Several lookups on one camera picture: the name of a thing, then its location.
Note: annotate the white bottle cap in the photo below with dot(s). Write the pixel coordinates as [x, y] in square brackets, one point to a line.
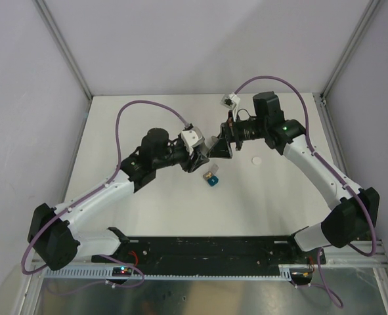
[256, 160]

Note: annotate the aluminium frame post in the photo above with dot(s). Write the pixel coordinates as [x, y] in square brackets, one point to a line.
[352, 44]
[62, 46]

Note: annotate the left aluminium frame post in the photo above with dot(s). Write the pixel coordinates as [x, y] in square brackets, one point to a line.
[62, 46]

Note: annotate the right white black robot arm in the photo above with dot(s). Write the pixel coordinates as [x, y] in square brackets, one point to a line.
[353, 209]

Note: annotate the right aluminium frame post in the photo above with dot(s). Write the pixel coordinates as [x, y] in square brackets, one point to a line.
[352, 44]

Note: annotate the white pill bottle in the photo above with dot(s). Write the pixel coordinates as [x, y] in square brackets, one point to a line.
[209, 143]

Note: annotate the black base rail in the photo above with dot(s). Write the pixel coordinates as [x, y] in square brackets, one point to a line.
[214, 256]

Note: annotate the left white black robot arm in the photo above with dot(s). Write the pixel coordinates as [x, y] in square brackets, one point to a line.
[55, 232]

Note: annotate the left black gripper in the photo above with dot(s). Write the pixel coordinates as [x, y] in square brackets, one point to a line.
[190, 165]

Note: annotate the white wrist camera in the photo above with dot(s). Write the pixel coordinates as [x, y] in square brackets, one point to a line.
[192, 139]
[231, 101]

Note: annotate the grey slotted cable duct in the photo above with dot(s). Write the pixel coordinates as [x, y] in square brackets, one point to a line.
[113, 272]

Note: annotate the blue pill box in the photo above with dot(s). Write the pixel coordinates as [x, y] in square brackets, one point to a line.
[212, 181]

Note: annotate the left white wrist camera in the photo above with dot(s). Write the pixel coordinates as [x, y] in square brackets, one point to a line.
[192, 139]

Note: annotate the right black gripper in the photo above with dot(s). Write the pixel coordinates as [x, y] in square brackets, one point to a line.
[228, 130]

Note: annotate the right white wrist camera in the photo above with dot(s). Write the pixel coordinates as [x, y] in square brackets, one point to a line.
[231, 101]

